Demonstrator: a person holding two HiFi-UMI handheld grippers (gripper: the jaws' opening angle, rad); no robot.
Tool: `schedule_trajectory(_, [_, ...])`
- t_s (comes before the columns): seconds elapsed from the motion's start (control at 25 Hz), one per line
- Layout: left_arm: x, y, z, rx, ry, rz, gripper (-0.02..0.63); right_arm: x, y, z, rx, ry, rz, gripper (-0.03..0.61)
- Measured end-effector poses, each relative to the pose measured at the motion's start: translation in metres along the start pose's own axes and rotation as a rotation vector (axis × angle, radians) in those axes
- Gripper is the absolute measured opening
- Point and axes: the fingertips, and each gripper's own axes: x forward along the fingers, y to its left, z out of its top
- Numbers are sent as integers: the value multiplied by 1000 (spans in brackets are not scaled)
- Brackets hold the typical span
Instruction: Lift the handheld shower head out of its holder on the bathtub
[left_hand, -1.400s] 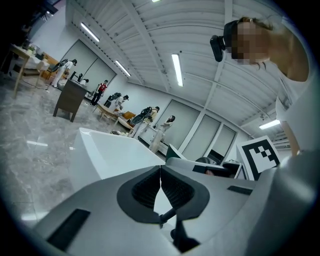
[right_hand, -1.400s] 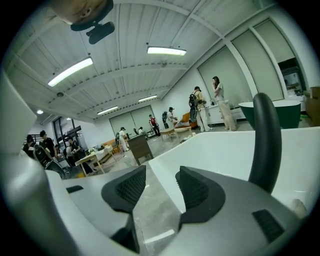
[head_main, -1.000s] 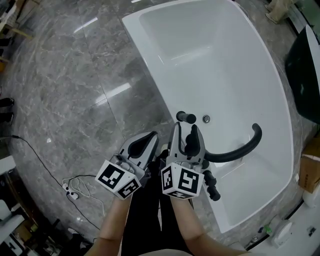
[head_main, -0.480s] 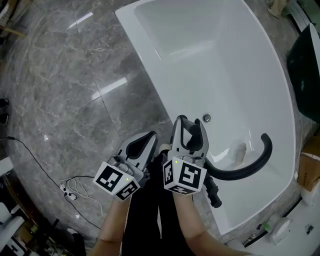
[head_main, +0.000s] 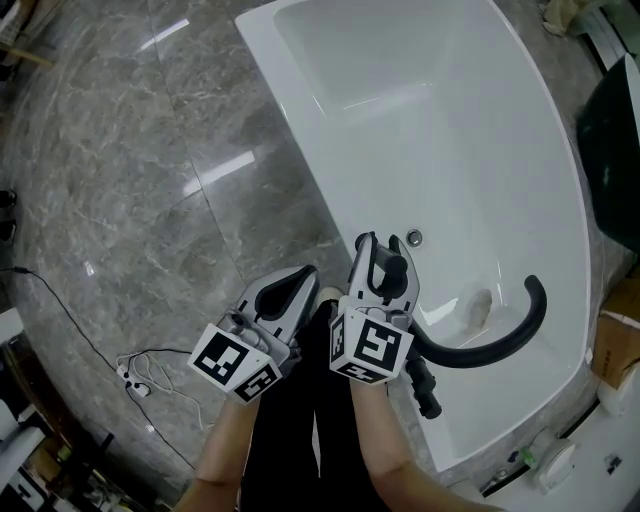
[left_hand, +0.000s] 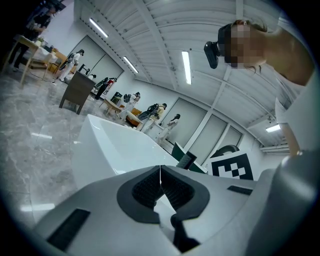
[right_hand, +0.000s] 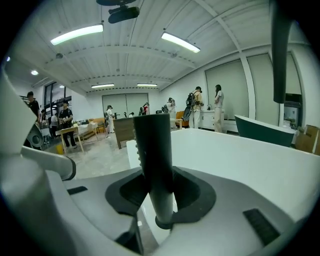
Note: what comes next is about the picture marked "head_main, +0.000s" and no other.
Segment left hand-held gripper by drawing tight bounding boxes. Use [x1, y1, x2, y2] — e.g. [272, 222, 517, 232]
[187, 264, 322, 404]

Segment brown cardboard box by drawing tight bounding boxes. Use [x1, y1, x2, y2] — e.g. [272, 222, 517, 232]
[589, 277, 640, 392]

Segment black cable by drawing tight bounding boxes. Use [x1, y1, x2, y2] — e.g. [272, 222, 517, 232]
[0, 266, 197, 471]

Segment white round device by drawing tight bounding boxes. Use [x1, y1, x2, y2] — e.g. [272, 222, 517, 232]
[530, 428, 582, 496]

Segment black shower hose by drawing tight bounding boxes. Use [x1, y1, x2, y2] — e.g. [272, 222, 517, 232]
[410, 274, 548, 369]

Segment black handheld shower head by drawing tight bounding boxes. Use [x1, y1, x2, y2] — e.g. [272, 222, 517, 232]
[373, 246, 409, 302]

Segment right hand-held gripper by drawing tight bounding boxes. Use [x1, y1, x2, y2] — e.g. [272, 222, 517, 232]
[328, 231, 423, 387]

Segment dark green basin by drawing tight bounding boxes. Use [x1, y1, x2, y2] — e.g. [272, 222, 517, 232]
[576, 51, 640, 249]

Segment person's left forearm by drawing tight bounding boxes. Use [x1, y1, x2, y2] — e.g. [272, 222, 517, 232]
[193, 394, 262, 501]

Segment person's right forearm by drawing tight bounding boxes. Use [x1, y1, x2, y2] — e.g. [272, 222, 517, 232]
[348, 379, 501, 512]

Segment white cable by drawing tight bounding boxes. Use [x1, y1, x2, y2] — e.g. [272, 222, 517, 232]
[117, 351, 207, 431]

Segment black faucet handle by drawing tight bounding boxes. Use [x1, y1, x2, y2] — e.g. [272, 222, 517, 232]
[405, 349, 444, 421]

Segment person's black trousers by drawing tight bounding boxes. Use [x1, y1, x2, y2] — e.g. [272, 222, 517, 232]
[238, 298, 362, 512]

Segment white power strip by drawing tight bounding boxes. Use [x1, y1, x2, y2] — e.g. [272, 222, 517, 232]
[116, 365, 152, 399]

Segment white bathtub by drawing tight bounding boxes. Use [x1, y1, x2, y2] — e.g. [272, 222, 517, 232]
[234, 0, 593, 474]

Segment wooden plank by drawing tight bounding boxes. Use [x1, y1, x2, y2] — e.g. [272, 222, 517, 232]
[3, 45, 55, 68]

